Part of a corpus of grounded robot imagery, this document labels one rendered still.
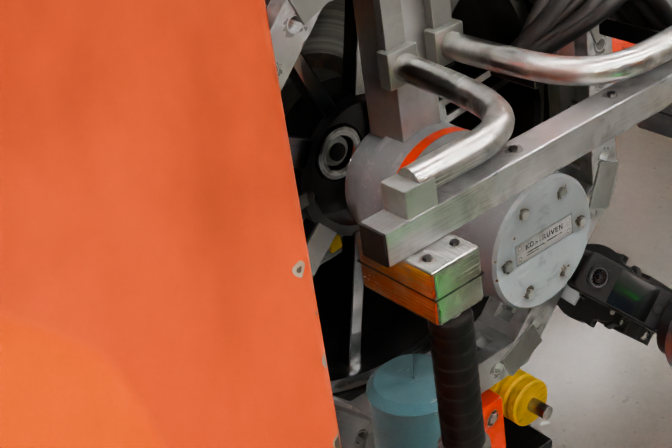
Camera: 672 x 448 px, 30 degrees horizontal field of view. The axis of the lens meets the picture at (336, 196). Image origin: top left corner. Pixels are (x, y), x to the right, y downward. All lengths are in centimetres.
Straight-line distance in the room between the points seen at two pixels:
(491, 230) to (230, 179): 60
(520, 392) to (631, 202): 144
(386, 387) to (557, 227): 21
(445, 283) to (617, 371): 145
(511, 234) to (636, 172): 190
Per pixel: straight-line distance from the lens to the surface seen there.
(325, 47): 135
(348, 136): 132
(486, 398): 141
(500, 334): 141
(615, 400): 230
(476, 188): 97
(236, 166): 50
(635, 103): 109
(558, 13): 116
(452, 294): 94
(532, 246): 112
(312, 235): 128
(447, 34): 116
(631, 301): 138
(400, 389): 116
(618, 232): 276
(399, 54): 112
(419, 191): 93
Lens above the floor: 145
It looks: 29 degrees down
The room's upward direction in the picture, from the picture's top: 9 degrees counter-clockwise
